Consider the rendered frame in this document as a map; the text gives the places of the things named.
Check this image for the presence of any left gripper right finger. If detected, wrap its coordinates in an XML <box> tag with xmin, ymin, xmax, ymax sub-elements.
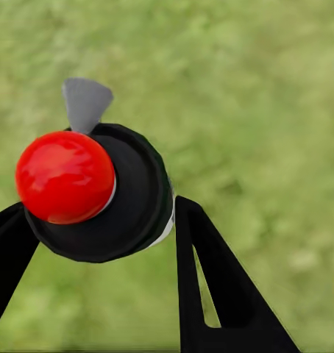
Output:
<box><xmin>175</xmin><ymin>196</ymin><xmax>300</xmax><ymax>353</ymax></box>

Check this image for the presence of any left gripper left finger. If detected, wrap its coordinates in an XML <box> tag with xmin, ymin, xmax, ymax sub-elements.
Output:
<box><xmin>0</xmin><ymin>202</ymin><xmax>40</xmax><ymax>318</ymax></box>

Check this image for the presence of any pesticide atomizer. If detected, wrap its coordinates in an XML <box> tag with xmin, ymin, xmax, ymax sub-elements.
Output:
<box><xmin>15</xmin><ymin>78</ymin><xmax>175</xmax><ymax>265</ymax></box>

